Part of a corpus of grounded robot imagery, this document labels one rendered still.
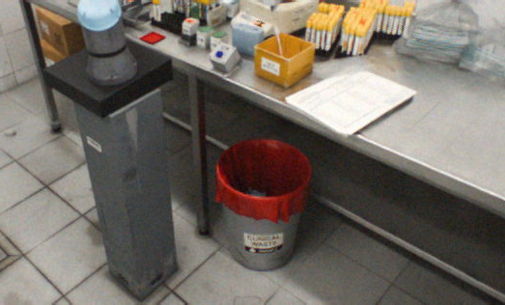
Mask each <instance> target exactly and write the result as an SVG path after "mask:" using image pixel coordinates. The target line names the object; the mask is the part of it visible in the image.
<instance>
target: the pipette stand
mask: <svg viewBox="0 0 505 305"><path fill-rule="evenodd" d="M264 36H265V29H263V28H259V27H255V26H251V25H248V28H247V24H243V23H237V24H236V25H234V26H233V47H235V48H236V49H237V51H238V54H239V56H240V57H241V58H242V59H246V60H249V61H252V62H254V50H255V48H253V47H255V46H257V44H259V43H261V42H263V41H264Z"/></svg>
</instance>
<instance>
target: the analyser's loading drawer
mask: <svg viewBox="0 0 505 305"><path fill-rule="evenodd" d="M122 16H123V18H125V19H127V20H128V21H130V22H133V23H135V24H137V27H139V26H141V25H143V24H145V23H147V22H150V21H151V17H150V11H146V12H144V13H141V12H140V9H139V5H137V6H135V7H131V3H130V2H129V3H127V4H124V5H122Z"/></svg>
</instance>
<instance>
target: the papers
mask: <svg viewBox="0 0 505 305"><path fill-rule="evenodd" d="M416 93H417V92H414V91H412V90H410V89H408V88H406V87H403V86H401V85H398V84H395V82H393V81H391V80H388V79H386V78H384V77H380V76H378V75H375V74H373V73H370V72H360V73H355V74H350V75H345V76H340V77H333V79H330V80H324V81H323V82H321V83H318V84H316V85H314V86H312V87H310V88H307V89H304V90H302V91H300V92H298V93H296V94H294V95H292V96H289V97H286V99H287V102H288V106H289V107H291V108H293V109H294V110H296V111H297V112H299V113H301V114H303V115H304V116H306V117H309V118H311V119H312V120H314V121H316V122H318V123H320V124H321V125H324V126H326V127H327V128H330V129H332V130H334V132H336V133H337V134H339V135H341V136H343V137H344V138H347V137H348V136H351V135H352V134H354V133H355V132H356V131H358V129H359V128H361V127H363V126H364V125H366V124H369V123H370V122H372V121H374V120H375V119H377V118H378V117H380V116H382V115H383V114H386V113H387V112H389V111H391V110H392V109H394V108H395V107H397V105H399V104H400V103H403V102H404V101H406V100H408V99H409V98H411V97H413V95H414V94H416Z"/></svg>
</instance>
